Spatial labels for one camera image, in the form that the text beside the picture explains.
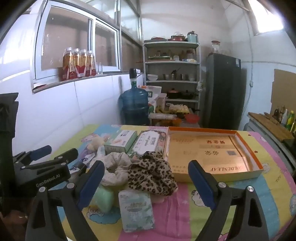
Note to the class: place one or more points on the leopard print scrunchie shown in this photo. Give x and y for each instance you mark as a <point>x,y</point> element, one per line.
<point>150,173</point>

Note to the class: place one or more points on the pale green tissue packet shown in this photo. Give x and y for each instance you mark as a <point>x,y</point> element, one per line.
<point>136,210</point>

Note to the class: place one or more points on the blue water jug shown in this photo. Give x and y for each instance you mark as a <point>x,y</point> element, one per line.
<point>134,104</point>

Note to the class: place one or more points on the cream plush bear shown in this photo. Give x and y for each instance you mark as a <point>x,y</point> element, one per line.
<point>96,143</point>

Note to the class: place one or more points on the red plastic basin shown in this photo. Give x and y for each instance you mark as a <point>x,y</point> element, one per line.
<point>192,118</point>

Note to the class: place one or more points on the bunch of bananas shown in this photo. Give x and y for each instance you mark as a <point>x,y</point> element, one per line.
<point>161,110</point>

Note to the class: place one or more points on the aluminium sliding window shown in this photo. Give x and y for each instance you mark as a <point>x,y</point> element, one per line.
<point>69,37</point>

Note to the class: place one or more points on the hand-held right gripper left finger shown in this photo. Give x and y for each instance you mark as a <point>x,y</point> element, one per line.
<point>90,183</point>

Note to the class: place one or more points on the red pan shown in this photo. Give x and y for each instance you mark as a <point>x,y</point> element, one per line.
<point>177,38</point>

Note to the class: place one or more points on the orange drink bottle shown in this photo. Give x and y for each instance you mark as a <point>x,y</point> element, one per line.
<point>67,67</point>
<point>76,64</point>
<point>83,64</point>
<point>91,64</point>

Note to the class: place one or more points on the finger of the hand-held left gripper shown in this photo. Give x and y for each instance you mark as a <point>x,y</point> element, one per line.
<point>41,150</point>
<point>67,154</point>

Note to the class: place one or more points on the white bowl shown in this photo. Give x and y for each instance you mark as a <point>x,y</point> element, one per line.
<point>152,77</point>

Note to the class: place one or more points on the white plastic container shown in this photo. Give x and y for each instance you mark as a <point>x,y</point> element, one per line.
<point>157,97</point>

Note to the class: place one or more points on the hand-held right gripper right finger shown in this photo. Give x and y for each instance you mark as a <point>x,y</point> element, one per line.
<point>201,183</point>

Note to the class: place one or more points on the cardboard sheet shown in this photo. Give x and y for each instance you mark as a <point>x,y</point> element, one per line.
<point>284,88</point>

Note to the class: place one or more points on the orange rimmed gold cardboard box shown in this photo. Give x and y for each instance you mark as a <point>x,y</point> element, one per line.
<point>208,150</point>

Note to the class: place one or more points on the green plastic bottle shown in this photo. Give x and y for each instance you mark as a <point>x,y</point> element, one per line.
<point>290,120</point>

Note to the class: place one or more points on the glass jar with red lid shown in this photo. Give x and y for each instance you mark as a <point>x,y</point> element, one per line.
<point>215,48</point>

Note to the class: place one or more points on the cartoon printed tablecloth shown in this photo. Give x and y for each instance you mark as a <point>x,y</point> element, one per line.
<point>185,213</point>

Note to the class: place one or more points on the green face mask box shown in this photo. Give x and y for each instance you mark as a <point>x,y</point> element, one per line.
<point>120,140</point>

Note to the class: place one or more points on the pack of orange jars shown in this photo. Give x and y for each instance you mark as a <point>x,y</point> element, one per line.
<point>164,119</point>

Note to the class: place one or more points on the teal pot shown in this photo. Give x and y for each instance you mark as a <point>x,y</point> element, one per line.
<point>192,37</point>

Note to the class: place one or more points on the white metal shelf rack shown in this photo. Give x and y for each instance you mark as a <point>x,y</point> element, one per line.
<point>171,62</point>

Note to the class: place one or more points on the cream lace scrunchie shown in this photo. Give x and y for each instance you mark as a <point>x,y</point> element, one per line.
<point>115,164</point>

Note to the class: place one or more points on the white plastic bottle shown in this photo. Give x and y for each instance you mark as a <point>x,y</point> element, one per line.
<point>285,117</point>

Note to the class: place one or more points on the floral tissue box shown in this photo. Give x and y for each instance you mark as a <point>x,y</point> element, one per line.
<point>148,141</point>

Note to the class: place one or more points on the black clay pot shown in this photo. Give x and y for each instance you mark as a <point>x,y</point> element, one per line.
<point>174,93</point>

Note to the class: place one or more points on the black wok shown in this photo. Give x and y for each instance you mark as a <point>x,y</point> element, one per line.
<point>188,95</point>

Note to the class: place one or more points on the black water pump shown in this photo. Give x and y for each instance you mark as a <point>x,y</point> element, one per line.
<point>133,75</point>

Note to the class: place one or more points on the dark refrigerator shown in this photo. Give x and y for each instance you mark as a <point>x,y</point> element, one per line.
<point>222,92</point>

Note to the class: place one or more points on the high wall window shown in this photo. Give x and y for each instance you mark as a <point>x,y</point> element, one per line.
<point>266,16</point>

